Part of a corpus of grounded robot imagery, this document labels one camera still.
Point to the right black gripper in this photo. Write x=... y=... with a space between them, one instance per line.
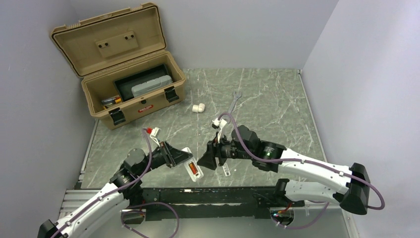
x=214 y=150

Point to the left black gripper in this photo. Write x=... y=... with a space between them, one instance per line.
x=172 y=156

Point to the orange red AA battery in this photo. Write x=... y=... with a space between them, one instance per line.
x=193 y=169

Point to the white remote control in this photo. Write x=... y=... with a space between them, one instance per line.
x=194 y=160

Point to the white battery cover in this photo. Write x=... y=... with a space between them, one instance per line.
x=226 y=170

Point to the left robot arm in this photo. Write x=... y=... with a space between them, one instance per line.
x=122 y=191

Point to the white pvc elbow fitting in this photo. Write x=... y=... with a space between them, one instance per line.
x=199 y=108

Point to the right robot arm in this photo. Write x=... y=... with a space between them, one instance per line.
x=346 y=186

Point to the silver open-end wrench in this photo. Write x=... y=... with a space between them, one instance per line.
x=236 y=96

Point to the grey plastic case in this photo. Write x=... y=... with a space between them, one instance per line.
x=151 y=85

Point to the black tray in toolbox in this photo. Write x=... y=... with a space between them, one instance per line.
x=125 y=84

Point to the tan plastic toolbox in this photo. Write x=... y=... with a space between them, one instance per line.
x=111 y=46

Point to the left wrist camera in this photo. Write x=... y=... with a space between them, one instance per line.
x=153 y=134

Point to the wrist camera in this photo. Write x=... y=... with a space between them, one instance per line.
x=153 y=134
x=219 y=125

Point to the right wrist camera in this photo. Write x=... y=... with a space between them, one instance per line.
x=219 y=125

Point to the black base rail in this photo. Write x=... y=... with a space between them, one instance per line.
x=213 y=202

